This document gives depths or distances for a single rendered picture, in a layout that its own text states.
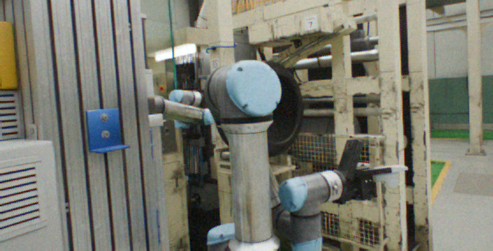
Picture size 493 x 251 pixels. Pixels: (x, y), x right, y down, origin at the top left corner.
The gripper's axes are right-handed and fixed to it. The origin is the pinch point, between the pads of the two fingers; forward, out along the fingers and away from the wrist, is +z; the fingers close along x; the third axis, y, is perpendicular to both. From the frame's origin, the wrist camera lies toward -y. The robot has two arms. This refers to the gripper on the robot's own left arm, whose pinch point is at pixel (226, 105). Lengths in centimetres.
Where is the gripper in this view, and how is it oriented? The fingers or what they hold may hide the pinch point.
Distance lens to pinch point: 190.6
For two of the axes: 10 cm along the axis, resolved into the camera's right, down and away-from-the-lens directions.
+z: 7.1, 0.4, 7.0
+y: 0.2, -10.0, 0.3
